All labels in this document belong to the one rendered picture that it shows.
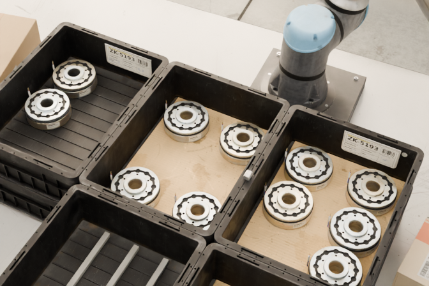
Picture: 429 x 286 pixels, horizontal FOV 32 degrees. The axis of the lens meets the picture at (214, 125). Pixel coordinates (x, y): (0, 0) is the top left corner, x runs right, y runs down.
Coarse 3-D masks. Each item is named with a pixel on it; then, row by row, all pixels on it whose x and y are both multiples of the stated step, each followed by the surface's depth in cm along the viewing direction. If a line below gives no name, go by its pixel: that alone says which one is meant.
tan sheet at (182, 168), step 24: (216, 120) 174; (240, 120) 175; (144, 144) 169; (168, 144) 169; (192, 144) 169; (216, 144) 170; (168, 168) 165; (192, 168) 165; (216, 168) 165; (240, 168) 165; (168, 192) 160; (216, 192) 160
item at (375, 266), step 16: (288, 112) 163; (304, 112) 163; (320, 112) 163; (352, 128) 160; (272, 144) 157; (400, 144) 157; (416, 160) 154; (256, 176) 151; (240, 192) 148; (400, 208) 148; (224, 224) 143; (224, 240) 141; (384, 240) 141; (256, 256) 138; (288, 272) 136; (368, 272) 136
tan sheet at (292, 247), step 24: (336, 168) 165; (360, 168) 166; (312, 192) 161; (336, 192) 161; (264, 216) 156; (312, 216) 157; (384, 216) 157; (240, 240) 152; (264, 240) 153; (288, 240) 153; (312, 240) 153; (288, 264) 149
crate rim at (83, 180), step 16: (176, 64) 172; (160, 80) 169; (224, 80) 169; (144, 96) 166; (272, 96) 166; (112, 144) 156; (96, 160) 155; (256, 160) 154; (80, 176) 150; (240, 176) 151; (112, 192) 148; (144, 208) 145; (224, 208) 147; (176, 224) 143; (208, 240) 142
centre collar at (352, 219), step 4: (352, 216) 152; (356, 216) 152; (348, 220) 152; (352, 220) 152; (356, 220) 152; (360, 220) 152; (364, 220) 152; (344, 224) 151; (348, 224) 151; (364, 224) 151; (344, 228) 151; (348, 228) 150; (364, 228) 150; (348, 232) 150; (352, 232) 150; (356, 232) 150; (360, 232) 150; (364, 232) 150; (352, 236) 150; (356, 236) 149; (360, 236) 149
